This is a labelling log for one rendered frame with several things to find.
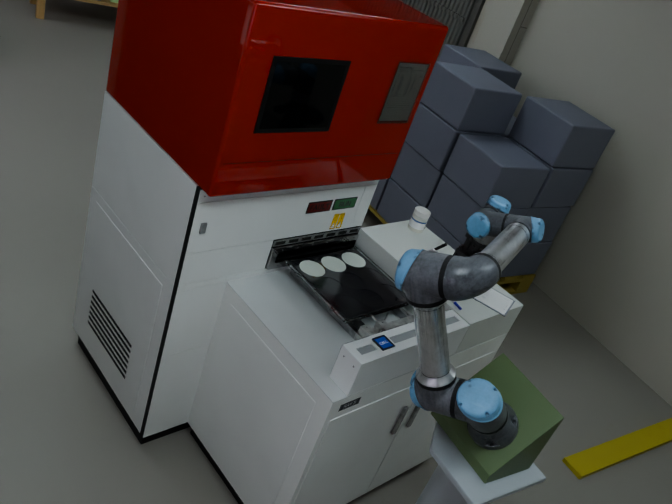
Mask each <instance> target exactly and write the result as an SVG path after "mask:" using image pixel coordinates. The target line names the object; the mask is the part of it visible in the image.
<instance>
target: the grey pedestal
mask: <svg viewBox="0 0 672 504"><path fill-rule="evenodd" d="M429 453H430V454H431V455H432V457H433V458H434V459H435V461H436V462H437V463H438V466H437V467H436V469H435V471H434V473H433V474H432V476H431V478H430V479H429V481H428V483H427V485H426V486H425V488H424V490H423V491H422V493H421V495H420V497H419V498H418V500H417V502H416V503H415V504H488V503H491V502H493V501H496V500H498V499H501V498H503V497H506V496H508V495H511V494H513V493H516V492H518V491H521V490H523V489H526V488H529V487H531V486H534V485H536V484H539V483H541V482H544V481H545V479H546V477H545V476H544V474H543V473H542V472H541V471H540V470H539V469H538V467H537V466H536V465H535V464H534V463H533V464H532V465H531V466H530V468H529V469H527V470H524V471H521V472H518V473H515V474H512V475H509V476H506V477H503V478H500V479H497V480H494V481H492V482H489V483H486V484H484V482H483V481H482V480H481V478H480V477H479V476H478V475H477V473H476V472H475V471H474V469H473V468H472V467H471V465H470V464H469V463H468V462H467V460H466V459H465V458H464V456H463V455H462V454H461V452H460V451H459V450H458V448H457V447H456V446H455V445H454V443H453V442H452V441H451V439H450V438H449V437H448V435H447V434H446V433H445V432H444V430H443V429H442V428H441V426H440V425H439V424H438V422H437V421H436V422H435V427H434V431H433V436H432V440H431V445H430V449H429Z"/></svg>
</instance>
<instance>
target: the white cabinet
mask: <svg viewBox="0 0 672 504"><path fill-rule="evenodd" d="M506 335H507V333H506V334H503V335H501V336H498V337H496V338H493V339H491V340H488V341H486V342H483V343H481V344H478V345H476V346H473V347H471V348H468V349H465V350H463V351H460V352H458V353H455V355H452V356H450V357H449V360H450V363H451V364H452V365H453V366H454V368H455V370H456V377H458V378H462V379H466V380H469V379H470V378H471V377H472V376H474V375H475V374H476V373H478V372H479V371H480V370H482V369H483V368H484V367H485V366H487V365H488V364H489V363H491V361H492V359H493V358H494V356H495V354H496V352H497V351H498V349H499V347H500V345H501V344H502V342H503V340H504V338H505V337H506ZM415 371H416V370H415ZM415 371H412V372H410V373H407V374H405V375H402V376H400V377H397V378H395V379H392V380H390V381H387V382H385V383H382V384H380V385H377V386H375V387H372V388H370V389H367V390H365V391H362V392H360V393H357V394H355V395H352V396H350V397H347V398H345V399H342V400H340V401H337V402H335V403H332V402H331V401H330V399H329V398H328V397H327V396H326V395H325V394H324V393H323V392H322V390H321V389H320V388H319V387H318V386H317V385H316V384H315V382H314V381H313V380H312V379H311V378H310V377H309V376H308V374H307V373H306V372H305V371H304V370H303V369H302V368H301V366H300V365H299V364H298V363H297V362H296V361H295V360H294V359H293V357H292V356H291V355H290V354H289V353H288V352H287V351H286V349H285V348H284V347H283V346H282V345H281V344H280V343H279V341H278V340H277V339H276V338H275V337H274V336H273V335H272V333H271V332H270V331H269V330H268V329H267V328H266V327H265V326H264V324H263V323H262V322H261V321H260V320H259V319H258V318H257V316H256V315H255V314H254V313H253V312H252V311H251V310H250V308H249V307H248V306H247V305H246V304H245V303H244V302H243V300H242V299H241V298H240V297H239V296H238V295H237V294H236V293H235V291H234V290H233V289H232V288H231V287H230V286H229V285H228V283H226V287H225V290H224V294H223V298H222V301H221V305H220V308H219V312H218V316H217V319H216V323H215V326H214V330H213V333H212V337H211V341H210V344H209V348H208V351H207V355H206V359H205V362H204V366H203V369H202V373H201V376H200V380H199V384H198V387H197V391H196V394H195V398H194V402H193V405H192V409H191V412H190V416H189V419H188V424H189V425H190V426H191V432H190V434H191V435H192V437H193V438H194V439H195V441H196V442H197V444H198V445H199V447H200V448H201V450H202V451H203V453H204V454H205V456H206V457H207V458H208V460H209V461H210V463H211V464H212V466H213V467H214V469H215V470H216V472H217V473H218V475H219V476H220V477H221V479H222V480H223V482H224V483H225V485H226V486H227V488H228V489H229V491H230V492H231V494H232V495H233V496H234V498H235V499H236V501H237V502H238V504H347V503H349V502H351V501H352V500H354V499H356V498H358V497H360V496H361V495H363V494H365V493H367V492H369V491H371V490H372V489H374V488H376V487H378V486H380V485H382V484H383V483H385V482H387V481H389V480H391V479H392V478H394V477H396V476H398V475H400V474H402V473H403V472H405V471H407V470H409V469H411V468H413V467H414V466H416V465H418V464H420V463H422V462H424V461H425V460H427V459H429V458H431V457H432V455H431V454H430V453H429V449H430V445H431V440H432V436H433V431H434V427H435V422H436V420H435V419H434V417H433V416H432V415H431V412H432V411H426V410H424V409H422V408H420V407H417V406H416V405H415V404H414V403H413V402H412V400H411V397H410V386H411V384H410V381H411V378H412V375H413V373H414V372H415Z"/></svg>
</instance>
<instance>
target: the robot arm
mask: <svg viewBox="0 0 672 504"><path fill-rule="evenodd" d="M510 209H511V203H510V202H509V201H508V200H507V199H505V198H503V197H501V196H498V195H492V196H490V198H489V200H488V201H487V202H486V205H485V207H484V208H482V209H481V210H479V211H478V212H475V213H473V214H472V215H471V216H470V217H469V218H468V220H467V222H466V230H467V233H466V235H465V236H466V237H467V238H466V241H465V243H464V245H463V244H462V245H460V246H459V247H458V248H456V250H455V252H454V254H453V255H450V254H444V253H438V252H432V251H427V250H424V249H421V250H420V249H409V250H407V251H406V252H405V253H404V254H403V255H402V257H401V258H400V260H399V263H398V265H397V268H396V272H395V286H396V288H397V289H399V290H400V291H405V296H406V301H407V302H408V304H409V305H411V306H412V307H413V314H414V322H415V331H416V339H417V347H418V355H419V363H420V366H419V367H418V368H417V370H416V371H415V372H414V373H413V375H412V378H411V381H410V384H411V386H410V397H411V400H412V402H413V403H414V404H415V405H416V406H417V407H420V408H422V409H424V410H426V411H432V412H435V413H438V414H441V415H445V416H448V417H451V418H455V419H458V420H461V421H464V422H467V428H468V432H469V434H470V436H471V438H472V439H473V441H474V442H475V443H476V444H478V445H479V446H480V447H482V448H485V449H488V450H498V449H502V448H504V447H506V446H508V445H509V444H511V443H512V442H513V440H514V439H515V437H516V435H517V433H518V429H519V423H518V418H517V416H516V413H515V412H514V410H513V409H512V408H511V406H510V405H508V404H507V403H505V402H504V401H503V399H502V396H501V394H500V392H499V391H498V389H497V388H496V387H495V386H494V385H493V384H492V383H490V382H489V381H487V380H485V379H481V378H473V379H470V380H466V379H462V378H458V377H456V370H455V368H454V366H453V365H452V364H451V363H450V360H449V349H448V338H447V327H446V316H445V306H444V303H446V302H447V300H451V301H462V300H467V299H471V298H474V297H477V296H479V295H481V294H483V293H485V292H487V291H488V290H490V289H491V288H492V287H493V286H494V285H495V284H496V283H497V282H498V281H499V279H500V277H501V273H502V271H503V270H504V268H505V267H506V266H507V265H508V264H509V263H510V262H511V261H512V260H513V258H514V257H515V256H516V255H517V254H518V253H519V252H520V251H521V250H522V248H523V247H524V246H525V245H526V244H527V243H528V242H530V243H539V242H541V240H542V238H543V235H544V228H545V225H544V221H543V220H542V219H541V218H535V217H532V216H530V217H529V216H521V215H514V214H509V211H510ZM461 248H462V249H461Z"/></svg>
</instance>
